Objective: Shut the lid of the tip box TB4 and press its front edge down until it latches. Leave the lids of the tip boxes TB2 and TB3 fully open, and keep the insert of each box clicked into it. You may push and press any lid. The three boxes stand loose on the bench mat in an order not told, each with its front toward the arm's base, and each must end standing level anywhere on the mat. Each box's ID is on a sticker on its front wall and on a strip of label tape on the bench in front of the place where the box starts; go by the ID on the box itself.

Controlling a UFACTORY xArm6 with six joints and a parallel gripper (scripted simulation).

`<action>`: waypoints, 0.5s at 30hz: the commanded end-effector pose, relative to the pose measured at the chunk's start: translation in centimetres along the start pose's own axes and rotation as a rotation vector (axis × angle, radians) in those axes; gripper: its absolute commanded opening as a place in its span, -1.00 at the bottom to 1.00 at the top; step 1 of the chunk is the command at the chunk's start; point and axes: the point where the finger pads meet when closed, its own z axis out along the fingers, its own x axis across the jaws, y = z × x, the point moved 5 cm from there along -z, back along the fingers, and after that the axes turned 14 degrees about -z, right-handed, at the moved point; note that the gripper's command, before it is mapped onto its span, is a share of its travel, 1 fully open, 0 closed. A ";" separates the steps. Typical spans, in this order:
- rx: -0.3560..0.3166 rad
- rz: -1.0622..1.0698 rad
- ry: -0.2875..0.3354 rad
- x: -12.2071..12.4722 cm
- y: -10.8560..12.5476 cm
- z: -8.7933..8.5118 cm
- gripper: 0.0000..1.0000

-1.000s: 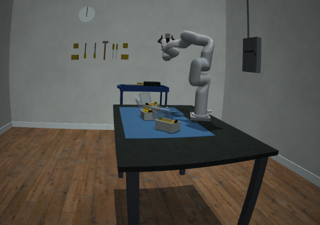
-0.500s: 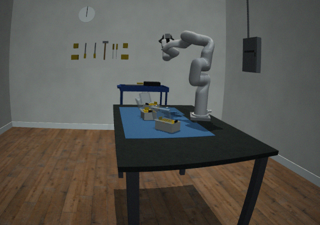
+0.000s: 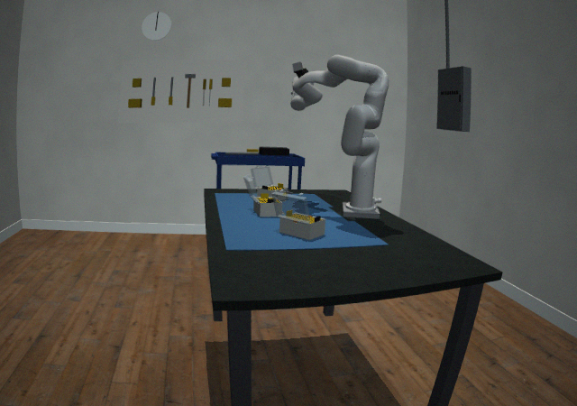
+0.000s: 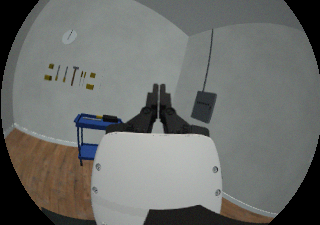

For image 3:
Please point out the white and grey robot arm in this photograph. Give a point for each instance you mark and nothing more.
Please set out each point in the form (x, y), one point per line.
(355, 142)

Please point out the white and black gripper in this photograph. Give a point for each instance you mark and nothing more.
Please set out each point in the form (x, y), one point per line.
(296, 78)

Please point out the blue bench mat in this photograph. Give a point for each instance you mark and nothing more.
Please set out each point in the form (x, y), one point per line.
(244, 230)

